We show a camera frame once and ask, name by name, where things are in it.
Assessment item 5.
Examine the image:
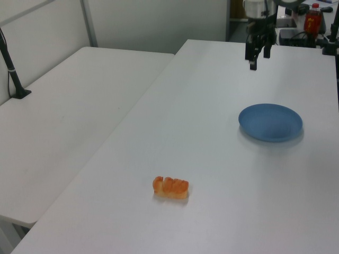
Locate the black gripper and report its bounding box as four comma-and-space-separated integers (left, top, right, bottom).
244, 15, 276, 71

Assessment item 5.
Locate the orange bread loaf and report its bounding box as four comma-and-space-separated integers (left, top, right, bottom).
153, 176, 190, 200

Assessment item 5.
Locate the black electronics box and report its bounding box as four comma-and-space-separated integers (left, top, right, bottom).
279, 28, 328, 49

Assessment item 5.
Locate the brown wooden panel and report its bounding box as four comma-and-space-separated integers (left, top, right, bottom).
229, 0, 249, 21

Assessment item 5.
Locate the red drink bottle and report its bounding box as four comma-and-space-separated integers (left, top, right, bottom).
304, 3, 323, 38

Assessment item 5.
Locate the blue round plate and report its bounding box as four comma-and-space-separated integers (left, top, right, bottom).
238, 103, 304, 143

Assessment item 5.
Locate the white adjacent table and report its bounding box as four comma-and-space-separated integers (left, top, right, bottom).
0, 46, 175, 254

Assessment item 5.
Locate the grey metal partition post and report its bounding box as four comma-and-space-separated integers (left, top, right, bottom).
80, 0, 99, 49

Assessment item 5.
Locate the black camera stand with base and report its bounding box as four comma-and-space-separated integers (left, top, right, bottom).
0, 26, 32, 100

